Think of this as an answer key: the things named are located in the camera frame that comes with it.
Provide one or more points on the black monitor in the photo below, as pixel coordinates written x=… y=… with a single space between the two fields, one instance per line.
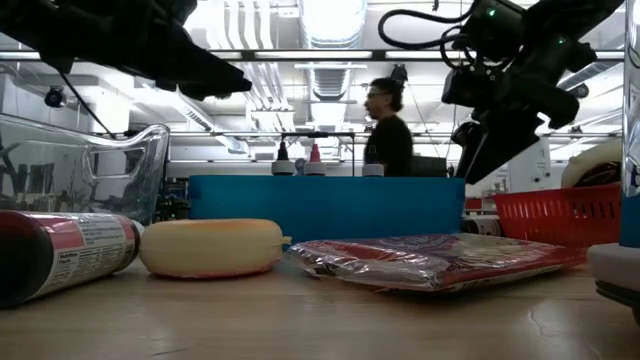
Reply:
x=430 y=167

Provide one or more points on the bottles in blue bin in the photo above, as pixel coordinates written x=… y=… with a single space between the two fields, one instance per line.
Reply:
x=320 y=134

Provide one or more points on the red plastic basket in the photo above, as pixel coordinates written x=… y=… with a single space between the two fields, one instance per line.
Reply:
x=550 y=215

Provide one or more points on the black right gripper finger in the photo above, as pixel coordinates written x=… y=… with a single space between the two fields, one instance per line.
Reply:
x=505 y=140
x=466 y=140

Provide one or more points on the large red pink-capped bottle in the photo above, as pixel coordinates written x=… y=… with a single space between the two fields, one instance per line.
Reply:
x=75 y=250

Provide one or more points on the black ceiling spotlight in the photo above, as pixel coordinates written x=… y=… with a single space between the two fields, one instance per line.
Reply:
x=398 y=74
x=54 y=96
x=580 y=91

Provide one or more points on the small pink-capped dropper bottle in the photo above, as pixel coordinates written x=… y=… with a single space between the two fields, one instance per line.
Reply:
x=315 y=167

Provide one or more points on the teal plastic bin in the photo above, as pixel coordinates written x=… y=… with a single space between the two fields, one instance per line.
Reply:
x=325 y=205

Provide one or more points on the person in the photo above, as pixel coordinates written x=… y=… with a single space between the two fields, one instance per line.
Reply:
x=392 y=145

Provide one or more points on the red foil snack packet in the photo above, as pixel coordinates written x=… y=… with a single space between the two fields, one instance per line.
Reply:
x=425 y=260

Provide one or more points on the white pillar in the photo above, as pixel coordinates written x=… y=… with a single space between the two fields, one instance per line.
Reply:
x=537 y=170

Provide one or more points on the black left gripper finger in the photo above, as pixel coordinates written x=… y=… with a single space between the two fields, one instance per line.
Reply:
x=205 y=75

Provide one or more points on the black overhead rig beam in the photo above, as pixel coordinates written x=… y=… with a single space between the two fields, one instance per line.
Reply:
x=380 y=55

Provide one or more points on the clear plastic bin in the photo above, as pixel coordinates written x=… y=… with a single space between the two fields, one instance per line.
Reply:
x=30 y=150

